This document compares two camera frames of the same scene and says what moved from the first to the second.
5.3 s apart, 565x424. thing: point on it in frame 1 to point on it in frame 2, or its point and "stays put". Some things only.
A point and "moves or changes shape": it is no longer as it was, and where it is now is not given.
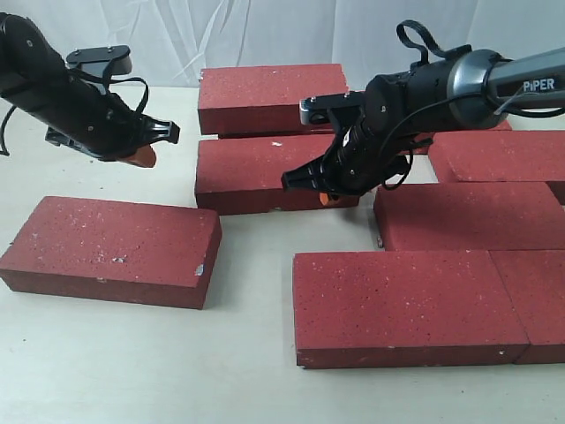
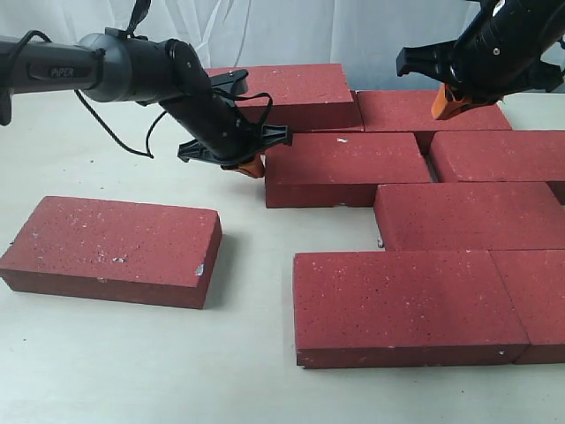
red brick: x=498 y=156 stays put
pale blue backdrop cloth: x=167 y=43 stays put
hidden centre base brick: x=470 y=216 stays put
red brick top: x=264 y=98 stays put
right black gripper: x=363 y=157 to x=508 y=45
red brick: x=116 y=252 stays put
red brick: x=244 y=173 moves or changes shape
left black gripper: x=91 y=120 to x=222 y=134
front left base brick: x=395 y=309 stays put
